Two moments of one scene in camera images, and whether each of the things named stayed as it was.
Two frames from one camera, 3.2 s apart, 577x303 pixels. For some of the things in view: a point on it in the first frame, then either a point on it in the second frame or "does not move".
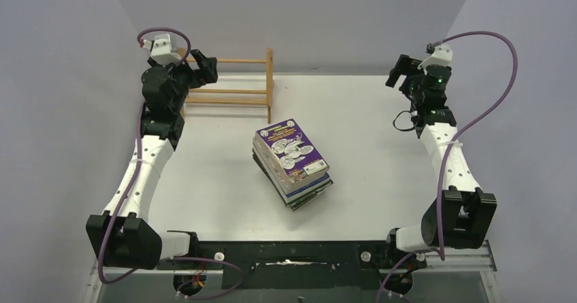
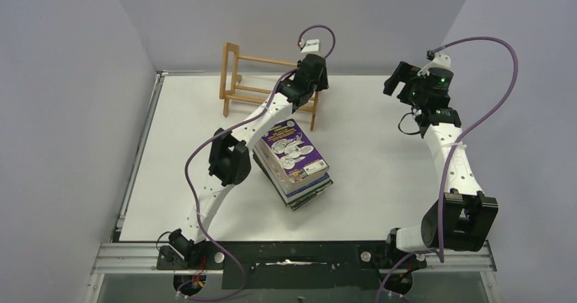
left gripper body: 184,78 -> 319,84
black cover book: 294,200 does not move
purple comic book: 292,156 does not move
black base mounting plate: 303,265 does not move
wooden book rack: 269,91 -> 223,84
